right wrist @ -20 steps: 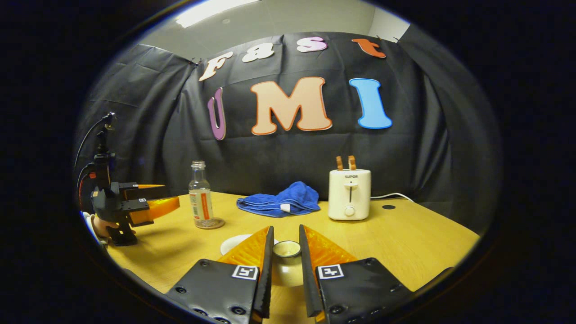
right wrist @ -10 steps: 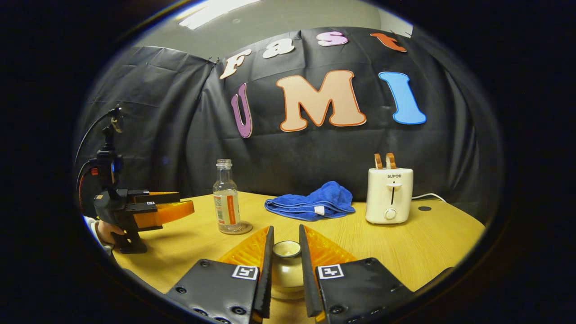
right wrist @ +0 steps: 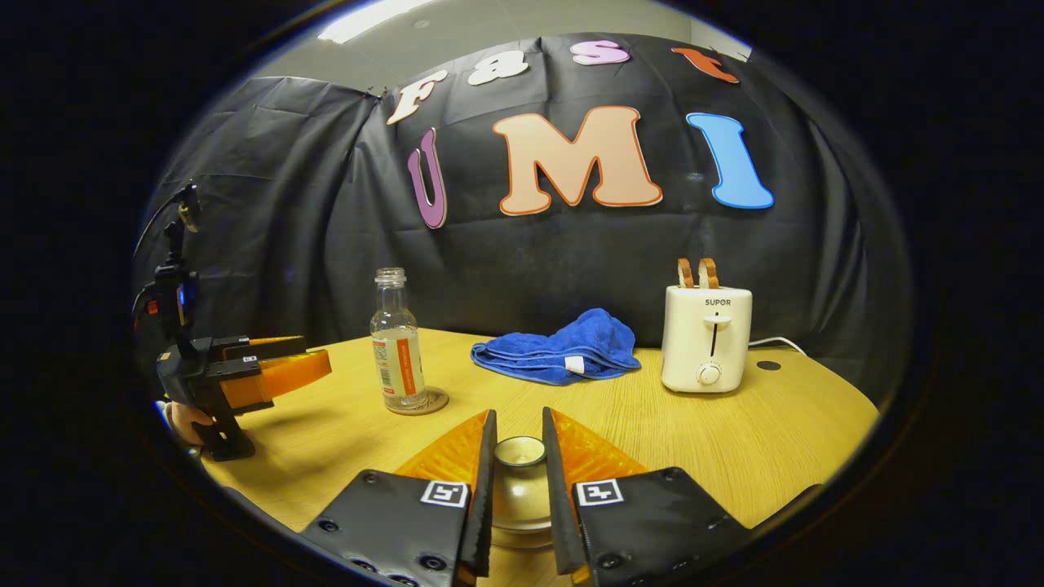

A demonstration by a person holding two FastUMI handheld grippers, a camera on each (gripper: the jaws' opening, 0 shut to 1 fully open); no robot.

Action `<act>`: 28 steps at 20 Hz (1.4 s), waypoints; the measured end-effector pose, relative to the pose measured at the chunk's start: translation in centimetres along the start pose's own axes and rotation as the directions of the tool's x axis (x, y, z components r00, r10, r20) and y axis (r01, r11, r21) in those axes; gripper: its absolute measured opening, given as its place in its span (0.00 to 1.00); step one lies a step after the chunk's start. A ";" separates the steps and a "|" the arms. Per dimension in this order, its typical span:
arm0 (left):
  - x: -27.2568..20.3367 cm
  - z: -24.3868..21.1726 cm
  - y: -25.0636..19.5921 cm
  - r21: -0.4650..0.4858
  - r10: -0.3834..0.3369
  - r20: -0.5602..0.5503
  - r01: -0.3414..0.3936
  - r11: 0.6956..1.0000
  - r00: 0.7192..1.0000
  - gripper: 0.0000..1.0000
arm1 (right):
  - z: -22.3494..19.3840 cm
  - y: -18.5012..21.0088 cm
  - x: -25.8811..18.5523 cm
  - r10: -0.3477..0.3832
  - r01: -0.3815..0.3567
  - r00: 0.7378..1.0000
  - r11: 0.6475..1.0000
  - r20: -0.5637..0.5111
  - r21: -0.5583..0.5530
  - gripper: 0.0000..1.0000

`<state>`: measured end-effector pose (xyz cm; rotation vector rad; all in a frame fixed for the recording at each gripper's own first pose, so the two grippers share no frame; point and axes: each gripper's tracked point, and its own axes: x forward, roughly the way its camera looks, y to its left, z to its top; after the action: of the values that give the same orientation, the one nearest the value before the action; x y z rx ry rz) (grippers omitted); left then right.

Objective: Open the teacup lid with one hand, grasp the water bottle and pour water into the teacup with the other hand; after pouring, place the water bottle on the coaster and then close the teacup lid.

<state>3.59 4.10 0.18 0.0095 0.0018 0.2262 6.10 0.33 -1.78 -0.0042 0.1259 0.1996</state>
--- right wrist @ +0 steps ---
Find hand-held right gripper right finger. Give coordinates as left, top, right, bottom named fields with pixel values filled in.
left=542, top=407, right=825, bottom=587

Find white toaster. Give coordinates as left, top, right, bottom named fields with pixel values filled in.
left=661, top=285, right=754, bottom=395

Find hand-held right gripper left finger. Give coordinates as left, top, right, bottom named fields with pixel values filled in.
left=302, top=409, right=498, bottom=587

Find black backdrop cloth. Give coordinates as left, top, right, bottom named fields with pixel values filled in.
left=135, top=33, right=906, bottom=400

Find round wooden coaster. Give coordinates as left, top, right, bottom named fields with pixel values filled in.
left=383, top=386, right=449, bottom=416

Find white power cable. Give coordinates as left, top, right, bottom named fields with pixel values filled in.
left=748, top=336, right=808, bottom=358

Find blue towel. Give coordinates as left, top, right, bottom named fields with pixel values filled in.
left=471, top=307, right=642, bottom=386

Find white teacup lid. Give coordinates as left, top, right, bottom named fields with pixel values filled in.
left=492, top=435, right=550, bottom=523

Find clear water bottle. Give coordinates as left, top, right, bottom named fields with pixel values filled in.
left=369, top=267, right=428, bottom=411

